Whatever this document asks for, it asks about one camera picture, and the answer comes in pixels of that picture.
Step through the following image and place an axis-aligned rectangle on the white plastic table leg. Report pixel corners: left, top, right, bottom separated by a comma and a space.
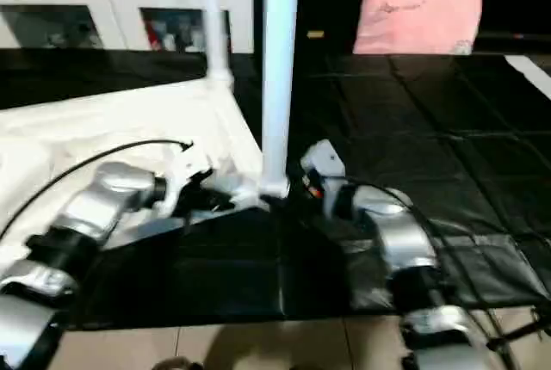
200, 0, 235, 89
257, 0, 302, 200

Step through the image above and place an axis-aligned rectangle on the black work mat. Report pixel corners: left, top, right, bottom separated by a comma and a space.
0, 47, 551, 330

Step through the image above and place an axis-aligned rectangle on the pink printed pillow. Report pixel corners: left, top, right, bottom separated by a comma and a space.
353, 0, 485, 56

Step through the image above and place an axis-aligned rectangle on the white glass-door cabinet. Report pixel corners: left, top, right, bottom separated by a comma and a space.
0, 0, 256, 52

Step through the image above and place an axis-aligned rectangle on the black tripod stand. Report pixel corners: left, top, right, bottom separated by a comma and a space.
486, 318, 551, 354

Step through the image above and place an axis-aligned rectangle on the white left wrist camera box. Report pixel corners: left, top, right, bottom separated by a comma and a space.
155, 145, 216, 216

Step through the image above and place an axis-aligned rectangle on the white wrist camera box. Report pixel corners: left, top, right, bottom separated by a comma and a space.
155, 145, 216, 216
300, 139, 347, 183

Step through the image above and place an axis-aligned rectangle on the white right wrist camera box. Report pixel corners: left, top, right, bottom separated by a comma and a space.
300, 139, 347, 183

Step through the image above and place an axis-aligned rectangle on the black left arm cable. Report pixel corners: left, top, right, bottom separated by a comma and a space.
0, 139, 194, 240

